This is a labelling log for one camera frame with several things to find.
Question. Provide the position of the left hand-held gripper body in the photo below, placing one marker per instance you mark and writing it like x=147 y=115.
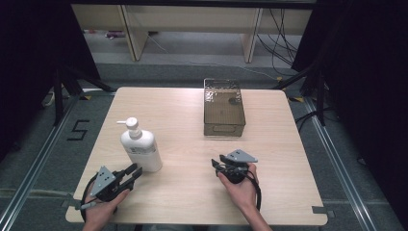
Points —
x=103 y=181

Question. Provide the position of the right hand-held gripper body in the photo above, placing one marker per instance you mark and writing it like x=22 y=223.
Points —
x=238 y=165

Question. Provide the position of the white pump bottle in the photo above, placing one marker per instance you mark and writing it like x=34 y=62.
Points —
x=142 y=149

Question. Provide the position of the clear brown plastic box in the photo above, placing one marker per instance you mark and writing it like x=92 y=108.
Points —
x=223 y=110

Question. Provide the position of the person's left hand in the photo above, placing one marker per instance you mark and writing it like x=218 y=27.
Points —
x=104 y=208

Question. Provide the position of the person's right hand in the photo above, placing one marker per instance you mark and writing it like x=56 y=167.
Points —
x=240 y=192

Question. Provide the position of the black metal stand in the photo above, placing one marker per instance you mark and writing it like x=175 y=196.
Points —
x=320 y=96
x=58 y=96

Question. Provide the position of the pink thing under desk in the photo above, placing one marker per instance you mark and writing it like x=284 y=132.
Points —
x=114 y=34

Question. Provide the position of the black curtain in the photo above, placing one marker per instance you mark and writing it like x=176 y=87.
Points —
x=365 y=96
x=32 y=64

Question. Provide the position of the light wooden desk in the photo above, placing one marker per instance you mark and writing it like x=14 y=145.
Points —
x=192 y=17

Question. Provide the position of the grey table corner bracket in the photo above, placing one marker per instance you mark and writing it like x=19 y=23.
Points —
x=71 y=203
x=323 y=211

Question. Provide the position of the metal floor rail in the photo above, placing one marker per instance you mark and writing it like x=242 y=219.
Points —
x=340 y=166
x=38 y=160

